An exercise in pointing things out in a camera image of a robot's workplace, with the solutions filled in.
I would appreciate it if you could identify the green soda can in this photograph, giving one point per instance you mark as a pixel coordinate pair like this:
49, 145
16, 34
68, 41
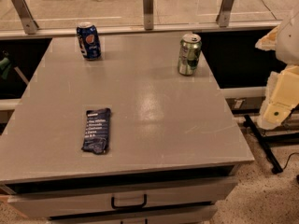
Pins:
189, 53

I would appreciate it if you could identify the middle metal railing bracket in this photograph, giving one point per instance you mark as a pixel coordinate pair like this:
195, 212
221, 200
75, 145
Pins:
148, 14

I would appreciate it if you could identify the dark blue rxbar wrapper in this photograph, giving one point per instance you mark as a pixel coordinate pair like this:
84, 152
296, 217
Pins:
96, 137

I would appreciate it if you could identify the black metal stand leg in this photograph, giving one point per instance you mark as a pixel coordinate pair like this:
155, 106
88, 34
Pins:
276, 169

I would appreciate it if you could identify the black upper drawer handle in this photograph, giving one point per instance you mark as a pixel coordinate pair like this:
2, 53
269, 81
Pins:
129, 202

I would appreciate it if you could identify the green object at left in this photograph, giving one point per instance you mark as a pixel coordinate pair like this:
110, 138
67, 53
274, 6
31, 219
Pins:
5, 65

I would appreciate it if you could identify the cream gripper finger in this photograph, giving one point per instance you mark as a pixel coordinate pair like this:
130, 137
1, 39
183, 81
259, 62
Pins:
281, 97
268, 42

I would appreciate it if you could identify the grey drawer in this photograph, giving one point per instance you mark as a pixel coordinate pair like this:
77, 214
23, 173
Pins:
181, 215
84, 201

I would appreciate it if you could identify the grey upper drawer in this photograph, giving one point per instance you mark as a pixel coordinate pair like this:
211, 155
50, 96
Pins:
84, 201

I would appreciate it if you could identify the grey lower drawer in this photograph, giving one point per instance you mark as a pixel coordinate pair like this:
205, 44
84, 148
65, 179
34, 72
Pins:
181, 215

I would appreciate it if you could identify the left metal railing bracket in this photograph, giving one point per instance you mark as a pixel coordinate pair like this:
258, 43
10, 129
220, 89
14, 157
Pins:
28, 23

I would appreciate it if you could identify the blue Pepsi can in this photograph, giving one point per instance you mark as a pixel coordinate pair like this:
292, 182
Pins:
88, 41

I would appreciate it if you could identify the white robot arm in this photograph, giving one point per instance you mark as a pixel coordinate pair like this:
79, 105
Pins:
287, 46

